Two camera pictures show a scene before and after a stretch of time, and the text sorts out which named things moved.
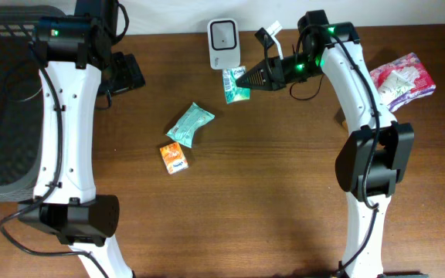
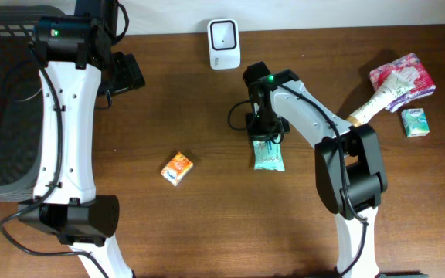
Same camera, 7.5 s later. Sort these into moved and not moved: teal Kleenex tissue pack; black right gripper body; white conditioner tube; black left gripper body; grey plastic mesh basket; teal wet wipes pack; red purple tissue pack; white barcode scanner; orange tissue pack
Moved: teal wet wipes pack; orange tissue pack; teal Kleenex tissue pack; black right gripper body; white conditioner tube
Not moved: black left gripper body; grey plastic mesh basket; red purple tissue pack; white barcode scanner
